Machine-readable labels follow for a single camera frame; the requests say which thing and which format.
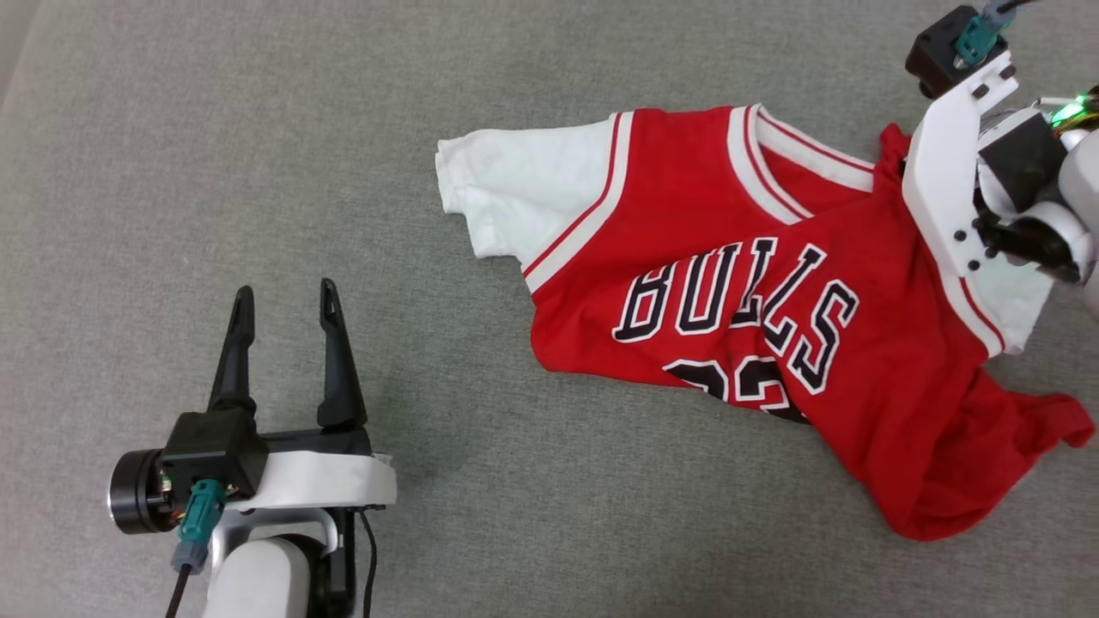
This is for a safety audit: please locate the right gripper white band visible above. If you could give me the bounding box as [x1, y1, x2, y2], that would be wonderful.
[902, 51, 1023, 277]

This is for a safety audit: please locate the left camera teal connector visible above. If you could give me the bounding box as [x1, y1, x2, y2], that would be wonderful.
[171, 479, 227, 574]

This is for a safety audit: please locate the red Bulls basketball jersey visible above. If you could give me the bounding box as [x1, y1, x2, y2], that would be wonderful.
[434, 103, 1096, 543]

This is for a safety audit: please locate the camera teal connector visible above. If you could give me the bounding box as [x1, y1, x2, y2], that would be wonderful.
[954, 0, 1019, 69]
[171, 479, 227, 574]

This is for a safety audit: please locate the thick black camera cable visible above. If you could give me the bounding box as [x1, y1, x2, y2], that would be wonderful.
[165, 562, 195, 618]

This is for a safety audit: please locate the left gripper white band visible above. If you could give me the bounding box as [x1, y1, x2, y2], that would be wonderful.
[209, 277, 398, 595]

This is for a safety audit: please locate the right camera teal connector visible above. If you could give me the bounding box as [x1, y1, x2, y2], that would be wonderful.
[954, 0, 1019, 69]

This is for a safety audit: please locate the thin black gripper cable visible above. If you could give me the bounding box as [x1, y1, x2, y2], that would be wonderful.
[355, 506, 380, 618]

